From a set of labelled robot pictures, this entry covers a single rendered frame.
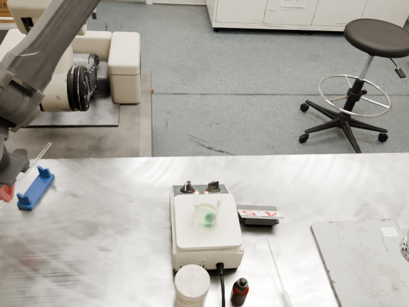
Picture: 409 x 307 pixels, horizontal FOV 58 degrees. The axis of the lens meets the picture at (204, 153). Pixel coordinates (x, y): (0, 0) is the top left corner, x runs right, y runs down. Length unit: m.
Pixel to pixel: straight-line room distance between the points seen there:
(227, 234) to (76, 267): 0.29
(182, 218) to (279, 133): 1.61
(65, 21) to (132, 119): 1.06
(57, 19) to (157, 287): 0.48
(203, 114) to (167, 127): 0.25
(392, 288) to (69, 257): 0.62
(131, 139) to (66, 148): 0.25
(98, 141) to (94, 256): 0.85
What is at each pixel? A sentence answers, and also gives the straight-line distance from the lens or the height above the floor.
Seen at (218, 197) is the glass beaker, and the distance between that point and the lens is 0.67.
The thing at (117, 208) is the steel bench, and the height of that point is 0.75.
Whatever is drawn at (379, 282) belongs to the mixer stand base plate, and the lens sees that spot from 0.83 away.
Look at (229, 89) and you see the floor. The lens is 2.53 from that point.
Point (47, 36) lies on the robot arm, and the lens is 0.63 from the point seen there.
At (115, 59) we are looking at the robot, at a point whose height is 0.58.
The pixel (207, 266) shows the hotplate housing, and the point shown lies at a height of 0.77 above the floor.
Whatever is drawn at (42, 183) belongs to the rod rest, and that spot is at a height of 0.76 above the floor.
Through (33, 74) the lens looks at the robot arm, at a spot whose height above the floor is 1.08.
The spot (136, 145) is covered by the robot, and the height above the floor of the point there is 0.36.
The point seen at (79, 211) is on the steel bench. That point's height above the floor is 0.75.
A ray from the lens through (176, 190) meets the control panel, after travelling 0.80.
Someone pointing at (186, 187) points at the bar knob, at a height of 0.82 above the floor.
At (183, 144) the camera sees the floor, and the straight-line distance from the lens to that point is 2.07.
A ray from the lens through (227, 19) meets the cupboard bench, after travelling 3.15.
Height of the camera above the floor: 1.41
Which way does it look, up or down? 44 degrees down
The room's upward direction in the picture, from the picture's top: 7 degrees clockwise
